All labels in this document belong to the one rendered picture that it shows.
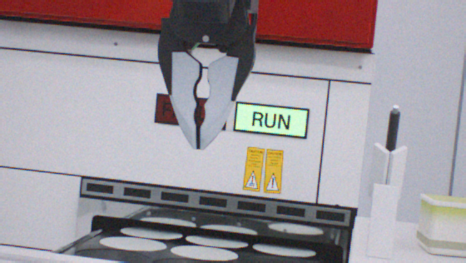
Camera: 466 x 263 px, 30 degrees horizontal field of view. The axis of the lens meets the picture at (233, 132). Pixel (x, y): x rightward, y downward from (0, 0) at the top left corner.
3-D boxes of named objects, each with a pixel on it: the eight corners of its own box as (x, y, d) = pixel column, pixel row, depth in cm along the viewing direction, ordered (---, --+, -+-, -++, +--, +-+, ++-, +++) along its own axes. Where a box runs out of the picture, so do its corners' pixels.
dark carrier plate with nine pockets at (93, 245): (123, 225, 149) (123, 222, 149) (326, 251, 144) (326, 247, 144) (50, 263, 115) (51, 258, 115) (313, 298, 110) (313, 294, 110)
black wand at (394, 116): (402, 110, 98) (402, 103, 99) (389, 109, 99) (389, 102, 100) (384, 237, 111) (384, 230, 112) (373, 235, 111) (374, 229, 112)
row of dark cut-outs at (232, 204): (82, 193, 145) (83, 178, 145) (349, 225, 139) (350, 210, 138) (81, 193, 144) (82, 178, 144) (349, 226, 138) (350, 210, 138)
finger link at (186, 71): (207, 146, 87) (216, 53, 87) (195, 150, 81) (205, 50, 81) (176, 143, 88) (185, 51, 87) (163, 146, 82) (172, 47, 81)
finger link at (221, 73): (238, 150, 87) (247, 57, 86) (229, 153, 81) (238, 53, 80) (207, 146, 87) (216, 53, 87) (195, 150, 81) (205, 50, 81)
